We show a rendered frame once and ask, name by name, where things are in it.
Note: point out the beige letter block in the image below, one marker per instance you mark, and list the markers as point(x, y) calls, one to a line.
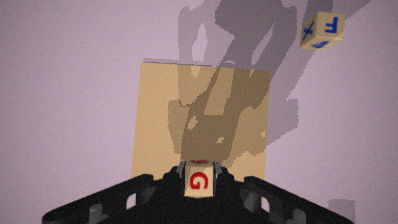
point(199, 177)
point(323, 30)

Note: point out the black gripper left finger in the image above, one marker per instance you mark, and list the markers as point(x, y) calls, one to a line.
point(105, 203)

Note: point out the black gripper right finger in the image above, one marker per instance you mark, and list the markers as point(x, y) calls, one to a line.
point(284, 206)

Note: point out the tan flat mat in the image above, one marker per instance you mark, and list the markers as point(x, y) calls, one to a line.
point(199, 112)

